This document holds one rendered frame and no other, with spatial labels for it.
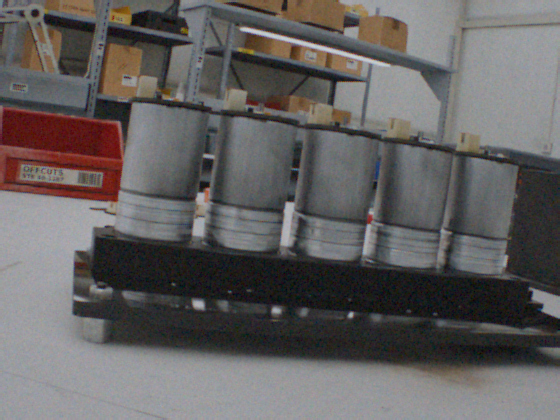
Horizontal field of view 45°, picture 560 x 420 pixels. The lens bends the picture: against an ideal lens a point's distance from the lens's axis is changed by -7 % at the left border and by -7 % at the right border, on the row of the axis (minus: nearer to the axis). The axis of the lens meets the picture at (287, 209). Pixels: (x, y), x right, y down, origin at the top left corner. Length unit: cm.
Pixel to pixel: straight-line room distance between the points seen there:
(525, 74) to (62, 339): 601
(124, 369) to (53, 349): 2
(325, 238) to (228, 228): 3
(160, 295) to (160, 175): 4
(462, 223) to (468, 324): 5
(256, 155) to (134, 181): 4
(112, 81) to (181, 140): 424
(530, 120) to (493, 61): 70
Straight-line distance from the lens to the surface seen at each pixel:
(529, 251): 43
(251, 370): 17
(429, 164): 24
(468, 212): 25
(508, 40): 634
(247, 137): 22
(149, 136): 21
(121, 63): 447
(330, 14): 317
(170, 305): 18
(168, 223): 21
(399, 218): 24
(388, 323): 20
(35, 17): 300
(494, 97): 631
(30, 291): 22
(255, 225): 22
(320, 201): 22
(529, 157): 77
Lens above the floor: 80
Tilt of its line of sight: 4 degrees down
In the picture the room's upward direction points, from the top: 9 degrees clockwise
